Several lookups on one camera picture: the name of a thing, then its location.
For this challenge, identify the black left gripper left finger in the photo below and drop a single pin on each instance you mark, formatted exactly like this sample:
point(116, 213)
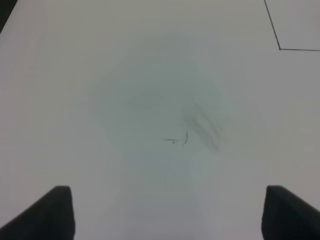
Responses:
point(49, 218)

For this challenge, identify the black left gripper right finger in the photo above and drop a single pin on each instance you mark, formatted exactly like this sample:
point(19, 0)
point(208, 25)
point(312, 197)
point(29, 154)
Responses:
point(287, 217)

